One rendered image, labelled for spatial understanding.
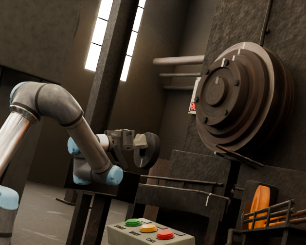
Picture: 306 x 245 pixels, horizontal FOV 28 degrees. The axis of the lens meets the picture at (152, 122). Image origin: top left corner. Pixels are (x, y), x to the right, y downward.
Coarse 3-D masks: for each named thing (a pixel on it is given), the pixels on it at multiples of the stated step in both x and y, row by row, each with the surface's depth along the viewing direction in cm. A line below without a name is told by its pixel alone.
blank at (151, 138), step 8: (152, 136) 253; (152, 144) 251; (160, 144) 251; (136, 152) 260; (144, 152) 259; (152, 152) 249; (136, 160) 258; (144, 160) 252; (152, 160) 250; (144, 168) 253
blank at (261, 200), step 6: (258, 186) 201; (264, 186) 199; (258, 192) 198; (264, 192) 195; (258, 198) 195; (264, 198) 193; (252, 204) 205; (258, 204) 192; (264, 204) 192; (252, 210) 203; (252, 216) 201; (258, 216) 192; (258, 222) 193; (264, 222) 192
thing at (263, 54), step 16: (240, 48) 252; (256, 48) 243; (272, 64) 233; (272, 80) 231; (272, 96) 229; (272, 112) 231; (256, 128) 232; (208, 144) 254; (240, 144) 237; (256, 144) 238
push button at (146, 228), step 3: (144, 225) 151; (147, 225) 151; (150, 225) 150; (153, 225) 150; (141, 228) 149; (144, 228) 148; (147, 228) 148; (150, 228) 148; (153, 228) 148; (156, 228) 149; (144, 231) 148; (147, 231) 148; (150, 231) 148
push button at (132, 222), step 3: (129, 219) 157; (132, 219) 157; (135, 219) 157; (138, 219) 157; (126, 222) 156; (129, 222) 155; (132, 222) 154; (135, 222) 154; (138, 222) 155; (126, 225) 155; (129, 225) 154; (132, 225) 154; (135, 225) 154
